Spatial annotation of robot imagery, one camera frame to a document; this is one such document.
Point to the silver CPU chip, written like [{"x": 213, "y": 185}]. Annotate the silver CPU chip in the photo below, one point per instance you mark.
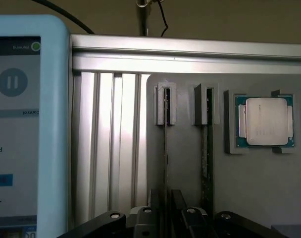
[{"x": 264, "y": 121}]

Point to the grey teach pendant touchscreen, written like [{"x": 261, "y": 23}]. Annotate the grey teach pendant touchscreen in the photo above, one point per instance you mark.
[{"x": 54, "y": 124}]

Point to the grey metal post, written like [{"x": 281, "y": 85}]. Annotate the grey metal post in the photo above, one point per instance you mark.
[{"x": 143, "y": 19}]

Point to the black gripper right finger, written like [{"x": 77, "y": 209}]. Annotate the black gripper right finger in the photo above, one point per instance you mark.
[{"x": 192, "y": 224}]

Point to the grey printed parts rack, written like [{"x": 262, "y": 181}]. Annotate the grey printed parts rack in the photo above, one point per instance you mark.
[{"x": 185, "y": 153}]

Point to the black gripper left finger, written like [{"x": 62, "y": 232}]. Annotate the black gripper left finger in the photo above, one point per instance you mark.
[{"x": 146, "y": 223}]

